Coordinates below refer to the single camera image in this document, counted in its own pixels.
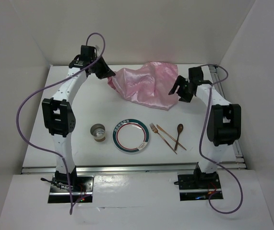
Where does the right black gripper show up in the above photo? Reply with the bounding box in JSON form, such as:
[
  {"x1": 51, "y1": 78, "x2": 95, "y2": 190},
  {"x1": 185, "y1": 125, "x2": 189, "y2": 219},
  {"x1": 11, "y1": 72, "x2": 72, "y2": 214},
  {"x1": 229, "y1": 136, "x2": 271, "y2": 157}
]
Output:
[{"x1": 168, "y1": 75, "x2": 193, "y2": 103}]

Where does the pink satin cloth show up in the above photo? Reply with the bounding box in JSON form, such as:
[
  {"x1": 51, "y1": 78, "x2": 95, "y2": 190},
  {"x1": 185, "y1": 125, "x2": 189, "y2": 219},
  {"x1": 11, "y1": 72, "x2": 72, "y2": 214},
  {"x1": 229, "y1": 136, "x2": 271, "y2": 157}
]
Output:
[{"x1": 107, "y1": 62, "x2": 179, "y2": 111}]

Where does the brown wooden spoon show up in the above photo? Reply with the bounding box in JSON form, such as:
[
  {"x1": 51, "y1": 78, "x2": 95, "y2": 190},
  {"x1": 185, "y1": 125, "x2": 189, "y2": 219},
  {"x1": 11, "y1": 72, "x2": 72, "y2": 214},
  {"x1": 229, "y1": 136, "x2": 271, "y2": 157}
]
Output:
[{"x1": 174, "y1": 124, "x2": 183, "y2": 150}]

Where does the copper knife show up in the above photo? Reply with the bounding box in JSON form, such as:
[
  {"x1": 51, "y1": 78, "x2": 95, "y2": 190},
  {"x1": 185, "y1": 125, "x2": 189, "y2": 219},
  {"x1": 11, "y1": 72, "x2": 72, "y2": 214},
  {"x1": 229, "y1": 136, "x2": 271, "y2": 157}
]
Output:
[{"x1": 156, "y1": 125, "x2": 187, "y2": 150}]

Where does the copper fork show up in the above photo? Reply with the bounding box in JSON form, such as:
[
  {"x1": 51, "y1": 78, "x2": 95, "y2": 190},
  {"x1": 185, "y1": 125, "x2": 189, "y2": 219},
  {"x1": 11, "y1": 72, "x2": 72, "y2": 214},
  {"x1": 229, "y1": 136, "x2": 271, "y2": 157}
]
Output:
[{"x1": 150, "y1": 123, "x2": 177, "y2": 154}]

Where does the steel cup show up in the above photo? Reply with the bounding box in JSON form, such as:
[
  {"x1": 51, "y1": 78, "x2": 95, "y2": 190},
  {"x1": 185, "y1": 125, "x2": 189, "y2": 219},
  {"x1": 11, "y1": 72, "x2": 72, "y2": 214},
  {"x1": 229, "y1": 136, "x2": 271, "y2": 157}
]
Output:
[{"x1": 90, "y1": 124, "x2": 106, "y2": 142}]

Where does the white plate green rim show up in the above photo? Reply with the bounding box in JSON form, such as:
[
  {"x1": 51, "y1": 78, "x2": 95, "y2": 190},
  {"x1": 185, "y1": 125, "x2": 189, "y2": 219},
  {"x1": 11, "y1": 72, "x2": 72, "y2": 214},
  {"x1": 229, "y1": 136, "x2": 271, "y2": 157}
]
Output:
[{"x1": 112, "y1": 119, "x2": 150, "y2": 155}]

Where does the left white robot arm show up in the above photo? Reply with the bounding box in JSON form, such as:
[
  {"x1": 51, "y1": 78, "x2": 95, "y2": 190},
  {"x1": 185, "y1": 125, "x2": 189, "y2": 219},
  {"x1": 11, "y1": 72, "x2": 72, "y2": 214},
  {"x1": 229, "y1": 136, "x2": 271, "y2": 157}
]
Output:
[{"x1": 42, "y1": 45, "x2": 115, "y2": 191}]

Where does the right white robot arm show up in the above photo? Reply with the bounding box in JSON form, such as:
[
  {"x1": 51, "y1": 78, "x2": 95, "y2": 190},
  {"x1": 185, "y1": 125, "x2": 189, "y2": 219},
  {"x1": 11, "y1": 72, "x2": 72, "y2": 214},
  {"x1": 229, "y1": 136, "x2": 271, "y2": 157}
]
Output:
[{"x1": 169, "y1": 66, "x2": 241, "y2": 189}]

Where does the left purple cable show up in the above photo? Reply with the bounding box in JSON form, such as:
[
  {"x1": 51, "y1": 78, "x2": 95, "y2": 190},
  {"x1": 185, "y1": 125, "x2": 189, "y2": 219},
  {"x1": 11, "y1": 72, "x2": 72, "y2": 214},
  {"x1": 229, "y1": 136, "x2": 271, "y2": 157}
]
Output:
[{"x1": 16, "y1": 33, "x2": 106, "y2": 216}]

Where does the aluminium side rail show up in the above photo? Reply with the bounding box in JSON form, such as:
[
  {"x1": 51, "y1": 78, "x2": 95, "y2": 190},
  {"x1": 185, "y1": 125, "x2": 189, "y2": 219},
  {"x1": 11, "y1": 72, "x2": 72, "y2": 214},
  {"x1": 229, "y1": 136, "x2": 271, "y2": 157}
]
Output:
[{"x1": 208, "y1": 65, "x2": 245, "y2": 164}]

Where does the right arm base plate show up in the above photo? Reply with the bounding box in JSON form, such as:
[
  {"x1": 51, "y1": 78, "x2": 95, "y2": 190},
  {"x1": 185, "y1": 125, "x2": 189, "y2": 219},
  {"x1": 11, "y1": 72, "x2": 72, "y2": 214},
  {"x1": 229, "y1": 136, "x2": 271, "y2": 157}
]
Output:
[{"x1": 173, "y1": 174, "x2": 223, "y2": 201}]

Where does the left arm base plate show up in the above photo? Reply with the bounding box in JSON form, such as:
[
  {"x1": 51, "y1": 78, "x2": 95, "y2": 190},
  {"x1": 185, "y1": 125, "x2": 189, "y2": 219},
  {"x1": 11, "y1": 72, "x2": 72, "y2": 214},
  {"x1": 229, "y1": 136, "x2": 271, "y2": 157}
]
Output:
[{"x1": 48, "y1": 174, "x2": 95, "y2": 204}]

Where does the aluminium front rail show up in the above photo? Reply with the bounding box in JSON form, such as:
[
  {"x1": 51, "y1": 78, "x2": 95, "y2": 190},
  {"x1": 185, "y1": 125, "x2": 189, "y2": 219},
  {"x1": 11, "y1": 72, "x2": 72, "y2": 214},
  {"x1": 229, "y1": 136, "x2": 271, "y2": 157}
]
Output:
[{"x1": 21, "y1": 158, "x2": 247, "y2": 174}]

